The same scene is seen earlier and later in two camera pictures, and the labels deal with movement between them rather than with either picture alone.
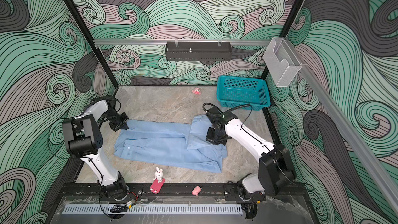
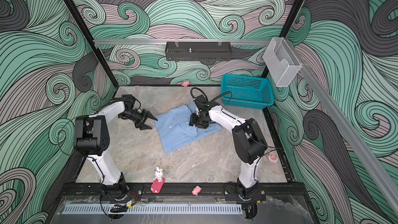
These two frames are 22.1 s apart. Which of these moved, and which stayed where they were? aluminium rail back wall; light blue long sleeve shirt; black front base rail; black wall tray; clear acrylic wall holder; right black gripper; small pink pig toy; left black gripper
Moved: right black gripper; left black gripper; light blue long sleeve shirt
Stayed: clear acrylic wall holder; small pink pig toy; aluminium rail back wall; black wall tray; black front base rail
